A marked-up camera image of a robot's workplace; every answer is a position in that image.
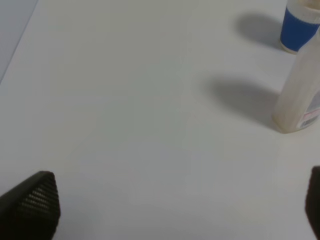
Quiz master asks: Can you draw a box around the blue sleeved paper cup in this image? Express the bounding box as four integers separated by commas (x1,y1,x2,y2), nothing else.
280,0,320,54

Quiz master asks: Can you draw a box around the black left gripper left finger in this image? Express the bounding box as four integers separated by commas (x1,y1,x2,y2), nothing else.
0,171,61,240

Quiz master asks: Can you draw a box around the clear plastic drink bottle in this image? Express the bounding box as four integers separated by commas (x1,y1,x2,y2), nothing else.
272,31,320,134

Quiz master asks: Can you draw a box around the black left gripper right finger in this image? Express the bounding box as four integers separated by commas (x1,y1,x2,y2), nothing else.
305,166,320,239

